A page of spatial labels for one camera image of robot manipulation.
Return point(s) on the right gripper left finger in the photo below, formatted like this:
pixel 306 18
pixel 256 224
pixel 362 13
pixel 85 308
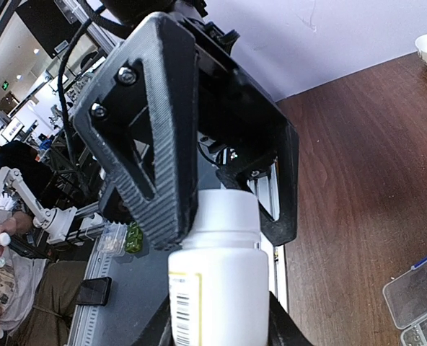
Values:
pixel 158 331

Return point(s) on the clear plastic pill organizer box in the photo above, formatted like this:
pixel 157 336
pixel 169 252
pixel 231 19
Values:
pixel 406 299

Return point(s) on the front aluminium rail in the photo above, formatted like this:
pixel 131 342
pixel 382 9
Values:
pixel 140 284

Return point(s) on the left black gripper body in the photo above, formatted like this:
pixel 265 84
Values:
pixel 232 108

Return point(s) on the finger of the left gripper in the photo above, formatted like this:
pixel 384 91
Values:
pixel 139 118
pixel 273 164

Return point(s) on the seated person in background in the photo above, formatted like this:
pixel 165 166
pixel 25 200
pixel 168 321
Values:
pixel 37 297

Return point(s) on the black phone on rail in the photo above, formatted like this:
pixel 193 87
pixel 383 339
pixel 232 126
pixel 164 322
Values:
pixel 94 292

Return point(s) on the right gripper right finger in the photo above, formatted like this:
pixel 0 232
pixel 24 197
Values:
pixel 282 331

